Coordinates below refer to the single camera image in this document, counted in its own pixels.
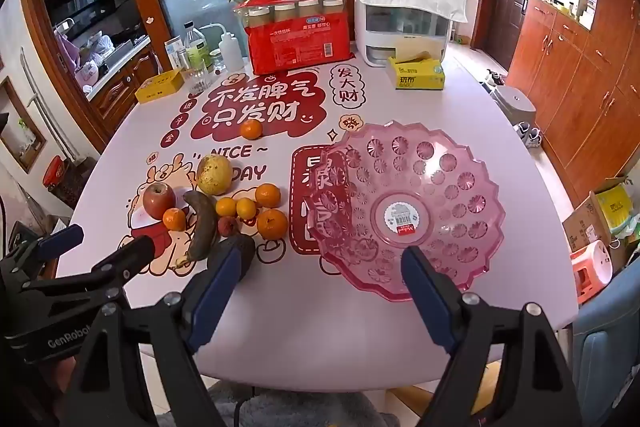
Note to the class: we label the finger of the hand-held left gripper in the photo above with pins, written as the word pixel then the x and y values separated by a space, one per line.
pixel 132 254
pixel 62 239

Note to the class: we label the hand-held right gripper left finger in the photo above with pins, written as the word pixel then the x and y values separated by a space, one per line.
pixel 220 292

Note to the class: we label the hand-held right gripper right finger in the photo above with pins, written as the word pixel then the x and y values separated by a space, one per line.
pixel 430 302

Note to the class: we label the red apple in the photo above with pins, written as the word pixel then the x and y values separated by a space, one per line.
pixel 159 200

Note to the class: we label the small red fruit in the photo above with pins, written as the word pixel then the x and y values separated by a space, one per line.
pixel 229 227

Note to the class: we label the overripe brown banana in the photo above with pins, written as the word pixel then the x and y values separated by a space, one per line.
pixel 205 227

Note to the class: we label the small orange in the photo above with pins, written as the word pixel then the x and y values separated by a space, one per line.
pixel 225 207
pixel 246 209

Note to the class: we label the large orange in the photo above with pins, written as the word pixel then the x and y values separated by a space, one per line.
pixel 272 224

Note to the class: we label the yellow apple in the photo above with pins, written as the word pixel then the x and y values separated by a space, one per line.
pixel 214 175

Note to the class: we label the pink plastic fruit plate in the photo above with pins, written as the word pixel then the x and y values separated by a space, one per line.
pixel 440 187

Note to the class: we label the printed pink tablecloth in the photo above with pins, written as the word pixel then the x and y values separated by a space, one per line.
pixel 280 317

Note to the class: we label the pink plastic stool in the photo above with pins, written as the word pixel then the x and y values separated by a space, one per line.
pixel 592 269

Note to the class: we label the wooden kitchen base cabinet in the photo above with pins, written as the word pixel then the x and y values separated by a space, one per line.
pixel 122 84

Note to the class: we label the yellow cardboard box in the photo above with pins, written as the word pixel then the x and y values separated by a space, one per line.
pixel 159 87

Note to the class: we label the green yellow bags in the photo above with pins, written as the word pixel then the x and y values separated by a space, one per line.
pixel 585 219

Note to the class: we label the pink plastic bags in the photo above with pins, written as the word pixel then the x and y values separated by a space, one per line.
pixel 82 57

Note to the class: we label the blue chair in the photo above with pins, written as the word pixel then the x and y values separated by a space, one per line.
pixel 610 352

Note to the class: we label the clear drinking glass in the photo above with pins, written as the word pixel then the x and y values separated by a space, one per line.
pixel 196 77

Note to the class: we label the grey sneakers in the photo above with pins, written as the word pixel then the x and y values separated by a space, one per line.
pixel 529 134

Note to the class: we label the white carton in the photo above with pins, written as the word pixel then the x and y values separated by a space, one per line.
pixel 173 53

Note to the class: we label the yellow green bag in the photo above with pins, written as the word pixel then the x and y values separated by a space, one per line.
pixel 615 207

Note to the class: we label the small glass jar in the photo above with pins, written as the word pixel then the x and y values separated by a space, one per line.
pixel 216 63

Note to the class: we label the grey round stool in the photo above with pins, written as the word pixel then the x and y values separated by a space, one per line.
pixel 515 103

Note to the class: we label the clear bottle with green label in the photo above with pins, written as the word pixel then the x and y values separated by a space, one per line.
pixel 194 44

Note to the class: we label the white squeeze bottle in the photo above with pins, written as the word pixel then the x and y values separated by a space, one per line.
pixel 230 54

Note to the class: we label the yellow tissue box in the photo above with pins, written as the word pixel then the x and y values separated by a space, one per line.
pixel 417 74

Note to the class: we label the black range hood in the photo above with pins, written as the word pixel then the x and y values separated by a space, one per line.
pixel 95 2

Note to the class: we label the red pack of paper cups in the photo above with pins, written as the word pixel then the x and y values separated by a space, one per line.
pixel 295 47

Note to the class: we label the white countertop appliance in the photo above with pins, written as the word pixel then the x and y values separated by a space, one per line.
pixel 405 37

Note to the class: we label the wooden wall cabinets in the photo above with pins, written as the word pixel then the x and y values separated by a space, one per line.
pixel 570 72

